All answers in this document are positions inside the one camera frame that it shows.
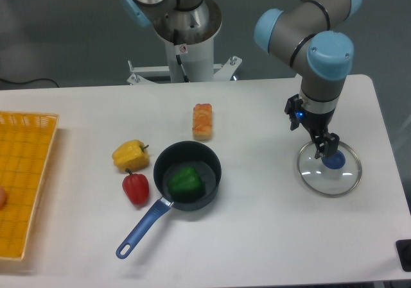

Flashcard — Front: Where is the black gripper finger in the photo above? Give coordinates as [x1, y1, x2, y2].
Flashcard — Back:
[313, 135, 324, 159]
[322, 132, 340, 158]

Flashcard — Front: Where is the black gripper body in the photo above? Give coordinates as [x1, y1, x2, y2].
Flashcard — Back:
[301, 109, 335, 142]

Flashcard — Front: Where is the glass pot lid blue knob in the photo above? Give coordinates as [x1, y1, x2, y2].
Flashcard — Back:
[296, 142, 362, 198]

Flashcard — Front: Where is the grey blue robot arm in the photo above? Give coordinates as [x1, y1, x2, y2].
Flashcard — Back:
[120, 0, 362, 158]

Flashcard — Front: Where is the toasted bread loaf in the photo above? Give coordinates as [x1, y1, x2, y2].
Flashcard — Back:
[192, 103, 213, 140]

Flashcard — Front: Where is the black object at table edge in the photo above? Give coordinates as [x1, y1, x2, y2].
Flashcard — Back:
[396, 239, 411, 272]

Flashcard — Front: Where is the green bell pepper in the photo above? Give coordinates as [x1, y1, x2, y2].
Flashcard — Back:
[167, 166, 206, 202]

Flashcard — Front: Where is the yellow bell pepper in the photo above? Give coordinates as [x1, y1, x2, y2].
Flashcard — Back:
[112, 140, 150, 171]

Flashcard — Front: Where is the red bell pepper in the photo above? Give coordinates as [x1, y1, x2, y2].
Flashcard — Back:
[122, 168, 150, 206]

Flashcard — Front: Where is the yellow woven basket tray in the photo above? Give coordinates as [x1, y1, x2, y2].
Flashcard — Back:
[1, 111, 59, 261]

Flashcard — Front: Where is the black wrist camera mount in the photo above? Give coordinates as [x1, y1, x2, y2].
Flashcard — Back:
[284, 94, 304, 131]

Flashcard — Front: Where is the dark saucepan blue handle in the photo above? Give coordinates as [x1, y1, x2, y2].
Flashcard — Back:
[116, 140, 222, 259]

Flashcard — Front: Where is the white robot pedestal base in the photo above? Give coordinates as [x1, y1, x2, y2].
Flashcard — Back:
[127, 0, 242, 85]

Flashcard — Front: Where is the black cable on pedestal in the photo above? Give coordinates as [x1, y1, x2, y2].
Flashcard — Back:
[173, 28, 191, 83]

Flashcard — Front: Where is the black floor cable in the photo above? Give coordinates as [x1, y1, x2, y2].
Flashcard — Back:
[0, 78, 60, 89]

